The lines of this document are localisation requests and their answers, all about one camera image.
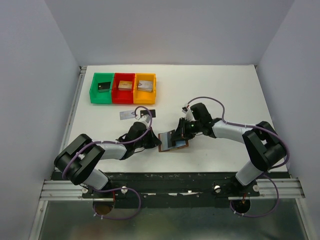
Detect orange plastic bin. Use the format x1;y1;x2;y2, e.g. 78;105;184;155
133;73;157;105

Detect green plastic bin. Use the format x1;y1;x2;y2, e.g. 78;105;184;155
89;72;115;105

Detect left white knob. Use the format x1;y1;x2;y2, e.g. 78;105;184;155
121;187;128;194

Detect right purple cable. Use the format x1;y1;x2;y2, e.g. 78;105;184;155
183;96;290;218

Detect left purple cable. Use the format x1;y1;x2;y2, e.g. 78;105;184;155
61;106;153;221

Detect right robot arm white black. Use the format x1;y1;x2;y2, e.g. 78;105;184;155
170;103;288;196

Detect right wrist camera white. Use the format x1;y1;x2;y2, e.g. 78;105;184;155
182;103;194;121

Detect right white knob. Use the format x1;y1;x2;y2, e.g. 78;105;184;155
213;185;221;194

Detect white knob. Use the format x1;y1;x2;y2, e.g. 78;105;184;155
121;187;128;194
213;185;221;194

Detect red plastic bin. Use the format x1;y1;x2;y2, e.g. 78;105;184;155
111;72;135;105

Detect silver card stack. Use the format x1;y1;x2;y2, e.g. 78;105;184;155
137;80;153;93

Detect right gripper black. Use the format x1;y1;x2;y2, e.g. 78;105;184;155
170;117;202;142

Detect aluminium frame rail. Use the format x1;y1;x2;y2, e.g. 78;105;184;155
30;65;307;240

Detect black VIP card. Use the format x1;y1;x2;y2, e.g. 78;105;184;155
165;130;176;149
140;109;156;118

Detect purple cable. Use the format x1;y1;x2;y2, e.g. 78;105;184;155
61;106;153;221
183;96;290;218

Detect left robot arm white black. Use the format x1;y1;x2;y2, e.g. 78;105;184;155
54;121;162;198

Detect silver VIP card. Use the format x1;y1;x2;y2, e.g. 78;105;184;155
119;110;136;120

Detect brown leather card holder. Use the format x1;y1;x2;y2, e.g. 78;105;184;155
158;130;189;153

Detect tan card stack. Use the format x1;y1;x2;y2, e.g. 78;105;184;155
118;80;133;91

